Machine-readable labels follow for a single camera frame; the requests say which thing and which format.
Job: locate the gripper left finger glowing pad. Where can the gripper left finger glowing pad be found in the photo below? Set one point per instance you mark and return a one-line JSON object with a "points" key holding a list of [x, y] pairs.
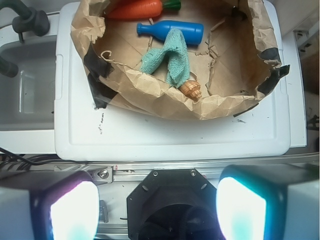
{"points": [[48, 205]]}

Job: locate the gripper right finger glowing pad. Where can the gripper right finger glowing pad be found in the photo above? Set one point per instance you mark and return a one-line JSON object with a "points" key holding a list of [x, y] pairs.
{"points": [[269, 202]]}

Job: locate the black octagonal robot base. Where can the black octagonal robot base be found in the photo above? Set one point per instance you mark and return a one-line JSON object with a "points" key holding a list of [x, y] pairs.
{"points": [[173, 204]]}

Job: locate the teal blue cloth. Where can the teal blue cloth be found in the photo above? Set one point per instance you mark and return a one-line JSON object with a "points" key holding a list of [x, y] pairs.
{"points": [[175, 51]]}

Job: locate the white plastic tray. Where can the white plastic tray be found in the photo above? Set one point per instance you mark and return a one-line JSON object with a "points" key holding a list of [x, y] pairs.
{"points": [[83, 132]]}

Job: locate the crumpled brown paper bag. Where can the crumpled brown paper bag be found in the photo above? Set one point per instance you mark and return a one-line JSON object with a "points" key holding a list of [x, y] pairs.
{"points": [[236, 65]]}

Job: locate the blue plastic bottle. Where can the blue plastic bottle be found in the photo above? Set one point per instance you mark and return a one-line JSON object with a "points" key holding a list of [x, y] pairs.
{"points": [[192, 32]]}

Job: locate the dark grey faucet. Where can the dark grey faucet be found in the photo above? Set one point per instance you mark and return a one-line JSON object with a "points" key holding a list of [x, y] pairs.
{"points": [[28, 20]]}

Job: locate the orange toy carrot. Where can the orange toy carrot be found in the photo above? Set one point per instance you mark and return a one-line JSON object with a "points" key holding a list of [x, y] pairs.
{"points": [[143, 9]]}

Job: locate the aluminium frame rail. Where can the aluminium frame rail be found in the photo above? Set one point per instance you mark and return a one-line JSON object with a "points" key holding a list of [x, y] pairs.
{"points": [[108, 172]]}

